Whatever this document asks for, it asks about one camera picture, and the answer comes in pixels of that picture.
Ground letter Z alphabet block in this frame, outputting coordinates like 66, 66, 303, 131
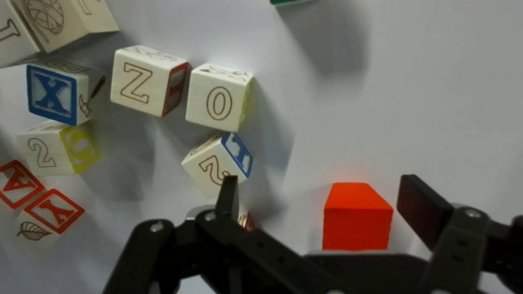
110, 45, 193, 120

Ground red letter Y block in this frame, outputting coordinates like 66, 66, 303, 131
15, 188, 88, 244

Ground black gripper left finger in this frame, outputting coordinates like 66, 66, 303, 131
103, 174, 350, 294

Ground blue letter X block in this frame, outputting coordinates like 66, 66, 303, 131
25, 61, 108, 128

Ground number 2 block blue side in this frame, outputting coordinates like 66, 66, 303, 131
180, 131, 255, 200

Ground orange block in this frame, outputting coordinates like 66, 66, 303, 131
321, 182, 396, 254

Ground red letter A block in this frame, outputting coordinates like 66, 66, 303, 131
0, 159, 48, 213

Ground green edged alphabet block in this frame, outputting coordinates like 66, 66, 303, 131
268, 0, 317, 9

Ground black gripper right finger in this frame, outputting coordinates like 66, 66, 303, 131
396, 174, 523, 294

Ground letter T alphabet block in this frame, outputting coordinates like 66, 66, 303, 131
0, 15, 43, 71

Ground red edged alphabet block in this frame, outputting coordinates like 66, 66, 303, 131
237, 211, 255, 231

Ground letter O alphabet block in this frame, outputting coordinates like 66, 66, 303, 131
185, 63, 257, 134

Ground number 2 block yellow side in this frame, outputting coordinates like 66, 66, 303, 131
15, 120, 105, 177

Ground globe drawing alphabet block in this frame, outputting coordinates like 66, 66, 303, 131
10, 0, 121, 54

